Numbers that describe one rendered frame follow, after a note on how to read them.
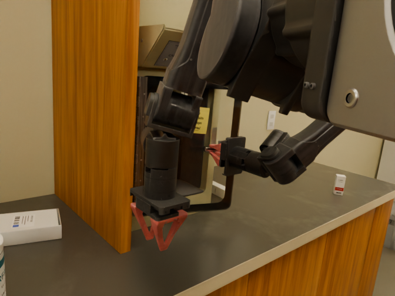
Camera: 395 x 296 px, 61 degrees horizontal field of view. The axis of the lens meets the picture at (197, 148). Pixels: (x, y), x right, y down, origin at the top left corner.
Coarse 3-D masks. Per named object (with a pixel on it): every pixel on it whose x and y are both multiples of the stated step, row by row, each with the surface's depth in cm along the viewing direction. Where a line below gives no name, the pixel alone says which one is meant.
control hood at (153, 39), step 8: (144, 32) 82; (152, 32) 80; (160, 32) 77; (168, 32) 78; (176, 32) 79; (144, 40) 82; (152, 40) 80; (160, 40) 79; (168, 40) 80; (176, 40) 81; (144, 48) 83; (152, 48) 81; (160, 48) 82; (144, 56) 83; (152, 56) 83; (144, 64) 84; (152, 64) 85
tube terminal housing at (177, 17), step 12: (144, 0) 84; (156, 0) 86; (168, 0) 88; (180, 0) 91; (192, 0) 93; (144, 12) 85; (156, 12) 87; (168, 12) 89; (180, 12) 92; (144, 24) 85; (156, 24) 88; (168, 24) 90; (180, 24) 93; (144, 72) 88; (156, 72) 91; (132, 216) 96; (144, 216) 99; (132, 228) 97
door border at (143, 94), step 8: (144, 80) 87; (144, 88) 87; (144, 96) 88; (144, 104) 88; (144, 120) 90; (136, 128) 89; (144, 128) 90; (136, 152) 90; (144, 152) 92; (136, 168) 92; (136, 184) 93
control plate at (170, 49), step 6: (168, 42) 81; (174, 42) 82; (168, 48) 83; (174, 48) 84; (162, 54) 84; (168, 54) 85; (174, 54) 86; (156, 60) 85; (162, 60) 86; (168, 60) 87
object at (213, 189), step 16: (160, 80) 89; (208, 96) 94; (224, 96) 96; (224, 112) 97; (240, 112) 99; (208, 128) 97; (224, 128) 99; (192, 144) 96; (208, 144) 98; (144, 160) 92; (192, 160) 97; (208, 160) 99; (192, 176) 99; (208, 176) 101; (224, 176) 103; (176, 192) 98; (192, 192) 100; (208, 192) 102; (224, 192) 104; (192, 208) 101; (208, 208) 103; (224, 208) 105
